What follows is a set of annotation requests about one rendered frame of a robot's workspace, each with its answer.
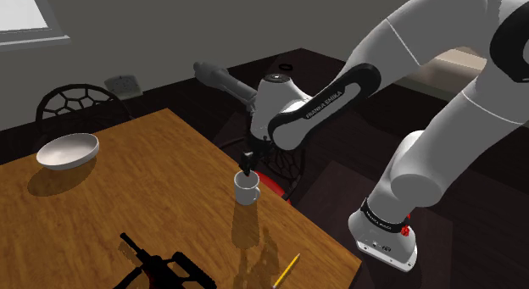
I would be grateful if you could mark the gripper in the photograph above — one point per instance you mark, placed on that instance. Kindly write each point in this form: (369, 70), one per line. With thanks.
(259, 146)

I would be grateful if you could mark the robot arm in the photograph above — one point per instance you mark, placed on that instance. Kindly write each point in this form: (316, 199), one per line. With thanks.
(434, 127)

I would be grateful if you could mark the white mug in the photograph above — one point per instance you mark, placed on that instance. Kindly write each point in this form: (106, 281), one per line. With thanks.
(245, 193)

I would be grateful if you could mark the black chair with red seat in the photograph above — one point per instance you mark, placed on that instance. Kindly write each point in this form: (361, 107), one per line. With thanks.
(285, 164)

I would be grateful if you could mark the grey cylindrical object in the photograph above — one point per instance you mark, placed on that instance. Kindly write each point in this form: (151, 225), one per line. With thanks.
(223, 79)

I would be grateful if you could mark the yellow pencil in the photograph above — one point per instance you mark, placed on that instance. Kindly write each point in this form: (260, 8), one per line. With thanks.
(286, 271)

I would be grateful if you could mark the dark wooden table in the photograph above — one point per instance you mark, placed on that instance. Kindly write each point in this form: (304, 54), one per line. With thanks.
(310, 63)

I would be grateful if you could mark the black toy rifle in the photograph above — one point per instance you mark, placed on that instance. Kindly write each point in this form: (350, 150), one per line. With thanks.
(165, 269)

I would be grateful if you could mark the white bowl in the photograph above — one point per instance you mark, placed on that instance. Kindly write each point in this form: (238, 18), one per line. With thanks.
(68, 152)

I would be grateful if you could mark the black chair with hexagon back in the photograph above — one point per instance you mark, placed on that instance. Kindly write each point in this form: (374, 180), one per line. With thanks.
(74, 102)

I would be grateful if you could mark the window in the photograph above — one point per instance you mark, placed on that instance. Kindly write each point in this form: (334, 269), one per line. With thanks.
(20, 11)

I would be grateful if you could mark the white wall socket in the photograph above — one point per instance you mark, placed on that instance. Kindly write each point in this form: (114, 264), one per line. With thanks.
(123, 85)

